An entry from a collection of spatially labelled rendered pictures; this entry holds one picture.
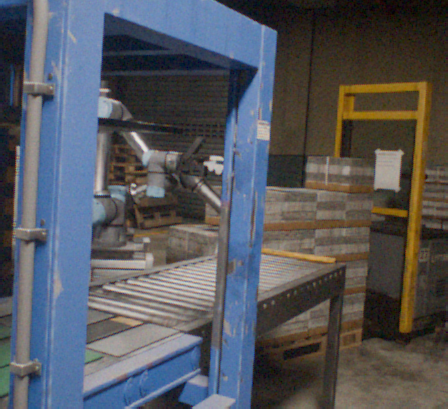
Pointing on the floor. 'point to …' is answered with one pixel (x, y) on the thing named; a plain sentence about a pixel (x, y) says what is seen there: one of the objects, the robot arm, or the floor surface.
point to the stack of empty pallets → (127, 172)
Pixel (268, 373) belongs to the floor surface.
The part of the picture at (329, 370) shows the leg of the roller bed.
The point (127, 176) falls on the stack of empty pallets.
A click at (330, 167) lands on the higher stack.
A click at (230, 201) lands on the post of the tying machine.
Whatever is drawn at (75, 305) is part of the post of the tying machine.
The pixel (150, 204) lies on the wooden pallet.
